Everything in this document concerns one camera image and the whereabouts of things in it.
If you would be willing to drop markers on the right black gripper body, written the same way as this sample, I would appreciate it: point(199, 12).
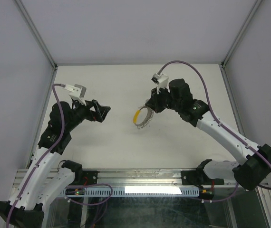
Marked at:
point(163, 98)

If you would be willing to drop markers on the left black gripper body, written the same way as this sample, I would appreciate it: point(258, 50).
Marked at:
point(81, 112)

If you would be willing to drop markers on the large keyring with yellow grip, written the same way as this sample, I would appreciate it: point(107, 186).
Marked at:
point(142, 117)

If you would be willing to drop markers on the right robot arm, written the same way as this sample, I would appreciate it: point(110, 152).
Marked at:
point(252, 162)

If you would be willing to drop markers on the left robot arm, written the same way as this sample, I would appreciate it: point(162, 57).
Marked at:
point(26, 207)

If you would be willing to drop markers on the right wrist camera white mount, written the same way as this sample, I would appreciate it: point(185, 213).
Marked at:
point(161, 80)

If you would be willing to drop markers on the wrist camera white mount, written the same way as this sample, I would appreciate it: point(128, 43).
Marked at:
point(161, 80)
point(76, 93)

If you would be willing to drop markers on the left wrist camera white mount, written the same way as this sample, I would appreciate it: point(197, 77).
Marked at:
point(76, 93)

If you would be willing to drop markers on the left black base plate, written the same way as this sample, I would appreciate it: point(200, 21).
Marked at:
point(85, 177)

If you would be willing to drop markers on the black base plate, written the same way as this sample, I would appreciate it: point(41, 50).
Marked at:
point(85, 177)
point(198, 179)

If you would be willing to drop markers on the right aluminium frame post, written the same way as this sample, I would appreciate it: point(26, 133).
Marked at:
point(224, 64)

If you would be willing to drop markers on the aluminium frame post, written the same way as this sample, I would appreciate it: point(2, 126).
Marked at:
point(224, 64)
point(50, 79)

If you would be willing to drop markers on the aluminium mounting rail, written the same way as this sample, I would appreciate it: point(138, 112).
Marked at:
point(131, 177)

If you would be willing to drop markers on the white slotted cable duct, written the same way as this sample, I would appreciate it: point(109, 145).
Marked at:
point(135, 191)

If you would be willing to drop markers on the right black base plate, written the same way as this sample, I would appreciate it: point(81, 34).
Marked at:
point(198, 179)

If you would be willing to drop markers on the left aluminium frame post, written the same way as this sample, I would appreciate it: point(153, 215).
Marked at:
point(50, 79)

